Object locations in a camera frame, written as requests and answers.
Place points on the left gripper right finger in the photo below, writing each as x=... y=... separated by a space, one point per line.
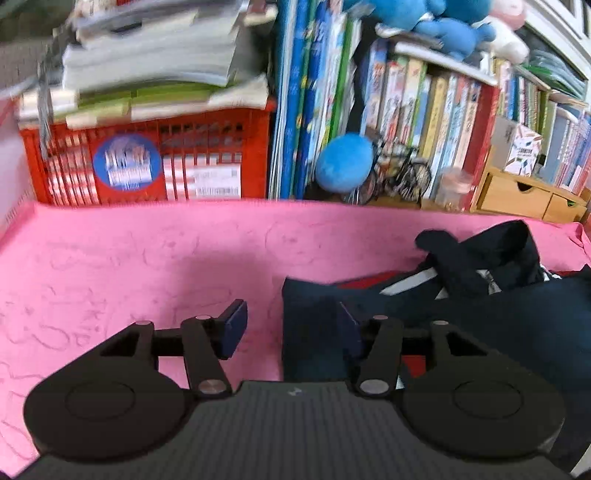
x=372 y=349

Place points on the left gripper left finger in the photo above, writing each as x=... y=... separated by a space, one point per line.
x=207 y=341

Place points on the navy and white jacket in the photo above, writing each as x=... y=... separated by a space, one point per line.
x=492 y=286

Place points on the pink towel table cover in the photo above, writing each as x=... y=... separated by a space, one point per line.
x=93 y=383

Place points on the miniature bicycle model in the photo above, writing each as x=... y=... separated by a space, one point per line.
x=397 y=172

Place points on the clear plastic jar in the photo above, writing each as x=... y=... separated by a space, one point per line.
x=454 y=186

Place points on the blue plush ball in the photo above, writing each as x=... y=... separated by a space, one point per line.
x=345 y=163

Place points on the red plastic crate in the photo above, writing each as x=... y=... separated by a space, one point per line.
x=202 y=156

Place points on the wooden drawer organizer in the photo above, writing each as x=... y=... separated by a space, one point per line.
x=503 y=193

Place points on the pocket label printer box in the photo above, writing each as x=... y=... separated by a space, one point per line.
x=514 y=147

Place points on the row of books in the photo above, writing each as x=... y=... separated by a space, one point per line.
x=338 y=73

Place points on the stack of papers and magazines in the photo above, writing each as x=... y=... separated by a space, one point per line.
x=203 y=42

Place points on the blue plush toy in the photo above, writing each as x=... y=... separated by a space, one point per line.
x=457 y=24

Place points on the pink white plush toy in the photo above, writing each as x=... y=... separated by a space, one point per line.
x=507 y=16

